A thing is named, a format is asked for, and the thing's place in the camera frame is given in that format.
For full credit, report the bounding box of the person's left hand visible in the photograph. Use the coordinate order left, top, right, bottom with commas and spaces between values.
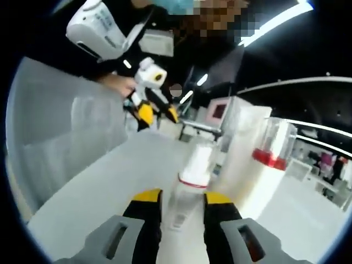
106, 75, 137, 98

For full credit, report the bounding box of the white red-collar skincare pump bottle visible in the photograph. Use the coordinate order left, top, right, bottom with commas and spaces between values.
238, 116, 298, 218

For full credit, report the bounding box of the grey ceiling box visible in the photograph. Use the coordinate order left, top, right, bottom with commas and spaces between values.
138, 29, 176, 56

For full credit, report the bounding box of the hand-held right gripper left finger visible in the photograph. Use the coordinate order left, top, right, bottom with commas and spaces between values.
53, 188, 163, 264

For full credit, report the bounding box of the pink box appliance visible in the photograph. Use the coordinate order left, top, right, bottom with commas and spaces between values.
204, 97, 231, 125

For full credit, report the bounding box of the white worn chest device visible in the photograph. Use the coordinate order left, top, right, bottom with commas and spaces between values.
65, 0, 128, 62

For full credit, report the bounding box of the person's black shirt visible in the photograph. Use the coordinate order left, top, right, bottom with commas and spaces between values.
90, 0, 244, 82

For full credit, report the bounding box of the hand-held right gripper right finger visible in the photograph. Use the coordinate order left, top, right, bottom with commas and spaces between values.
203, 192, 285, 264

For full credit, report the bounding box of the large white skincare tube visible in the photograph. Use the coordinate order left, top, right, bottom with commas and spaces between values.
219, 103, 273, 206

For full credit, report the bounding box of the small white skincare tube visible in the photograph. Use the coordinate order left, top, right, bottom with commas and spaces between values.
158, 142, 215, 264

